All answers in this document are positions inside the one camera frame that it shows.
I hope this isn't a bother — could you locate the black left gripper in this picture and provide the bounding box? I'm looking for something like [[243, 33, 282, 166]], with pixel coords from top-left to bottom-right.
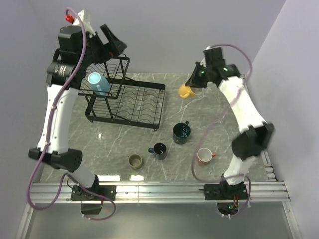
[[79, 24, 128, 68]]

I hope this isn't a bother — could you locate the yellow ceramic mug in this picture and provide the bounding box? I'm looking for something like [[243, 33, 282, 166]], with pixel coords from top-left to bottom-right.
[[178, 85, 202, 99]]

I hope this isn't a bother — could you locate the light blue ceramic mug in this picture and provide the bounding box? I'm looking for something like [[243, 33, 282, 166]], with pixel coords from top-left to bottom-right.
[[88, 72, 111, 96]]

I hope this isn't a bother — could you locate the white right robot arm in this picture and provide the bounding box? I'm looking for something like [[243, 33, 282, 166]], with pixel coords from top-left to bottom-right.
[[186, 44, 275, 200]]

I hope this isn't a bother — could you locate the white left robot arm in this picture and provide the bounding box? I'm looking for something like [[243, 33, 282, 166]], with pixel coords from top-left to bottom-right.
[[28, 24, 127, 200]]

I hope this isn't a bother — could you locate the dark green patterned mug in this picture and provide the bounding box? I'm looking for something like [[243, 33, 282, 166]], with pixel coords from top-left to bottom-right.
[[172, 121, 191, 145]]

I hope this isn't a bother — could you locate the red orange mug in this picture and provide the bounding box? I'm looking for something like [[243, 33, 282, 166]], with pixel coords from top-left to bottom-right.
[[197, 148, 217, 165]]

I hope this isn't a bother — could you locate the dark blue glossy mug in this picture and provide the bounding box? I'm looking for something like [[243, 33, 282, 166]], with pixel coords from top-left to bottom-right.
[[148, 142, 167, 160]]

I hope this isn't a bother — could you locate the olive brown small cup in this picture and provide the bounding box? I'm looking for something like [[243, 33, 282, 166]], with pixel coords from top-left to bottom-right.
[[129, 154, 143, 170]]

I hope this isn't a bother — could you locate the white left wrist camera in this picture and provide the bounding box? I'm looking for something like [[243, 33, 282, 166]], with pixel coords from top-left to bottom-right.
[[65, 10, 96, 38]]

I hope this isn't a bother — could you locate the black wire dish rack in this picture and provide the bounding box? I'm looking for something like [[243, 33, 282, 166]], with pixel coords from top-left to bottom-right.
[[79, 54, 166, 130]]

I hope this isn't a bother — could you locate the aluminium table edge rail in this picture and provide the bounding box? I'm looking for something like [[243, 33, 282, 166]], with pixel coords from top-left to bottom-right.
[[261, 150, 278, 182]]

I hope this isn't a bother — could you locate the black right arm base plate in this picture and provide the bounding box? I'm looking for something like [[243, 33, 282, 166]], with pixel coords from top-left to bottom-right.
[[202, 182, 248, 200]]

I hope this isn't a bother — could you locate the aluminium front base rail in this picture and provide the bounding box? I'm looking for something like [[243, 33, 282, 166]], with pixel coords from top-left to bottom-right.
[[30, 181, 290, 204]]

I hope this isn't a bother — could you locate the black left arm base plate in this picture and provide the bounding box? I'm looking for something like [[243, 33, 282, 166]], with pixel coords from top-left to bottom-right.
[[70, 185, 117, 201]]

